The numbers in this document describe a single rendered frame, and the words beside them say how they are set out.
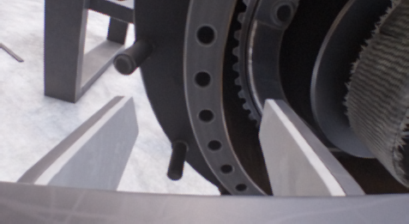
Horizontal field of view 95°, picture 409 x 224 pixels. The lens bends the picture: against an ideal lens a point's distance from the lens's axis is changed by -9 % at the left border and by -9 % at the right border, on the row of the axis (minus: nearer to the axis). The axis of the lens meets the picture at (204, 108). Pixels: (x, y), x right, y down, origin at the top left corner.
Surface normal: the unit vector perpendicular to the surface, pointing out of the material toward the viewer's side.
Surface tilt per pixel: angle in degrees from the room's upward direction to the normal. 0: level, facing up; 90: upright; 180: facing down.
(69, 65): 90
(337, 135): 90
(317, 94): 90
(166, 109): 90
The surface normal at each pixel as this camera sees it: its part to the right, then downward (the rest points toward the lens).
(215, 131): -0.03, 0.50
